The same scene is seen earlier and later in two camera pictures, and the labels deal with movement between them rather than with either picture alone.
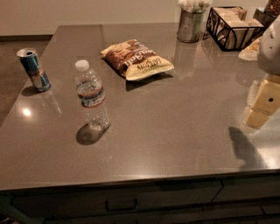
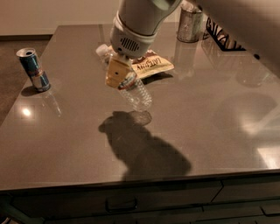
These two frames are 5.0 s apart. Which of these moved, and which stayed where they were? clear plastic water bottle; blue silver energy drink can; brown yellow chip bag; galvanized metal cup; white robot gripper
Moved: white robot gripper; clear plastic water bottle
Stayed: brown yellow chip bag; blue silver energy drink can; galvanized metal cup
